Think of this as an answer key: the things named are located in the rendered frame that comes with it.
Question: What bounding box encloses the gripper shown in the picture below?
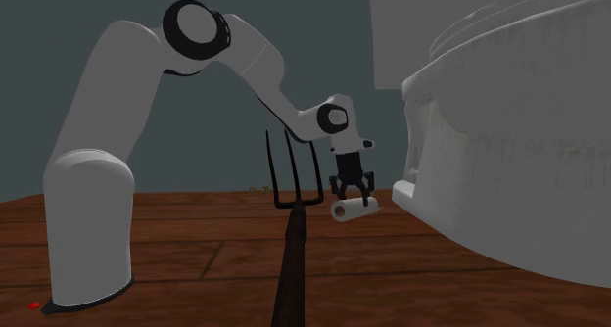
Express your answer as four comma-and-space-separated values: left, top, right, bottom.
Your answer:
328, 150, 376, 208

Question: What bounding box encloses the white toilet paper roll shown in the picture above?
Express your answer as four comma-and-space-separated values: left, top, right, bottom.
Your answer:
330, 196, 384, 223

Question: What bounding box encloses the black pitchfork with wooden handle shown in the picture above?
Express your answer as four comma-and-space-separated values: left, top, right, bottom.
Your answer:
264, 127, 326, 327

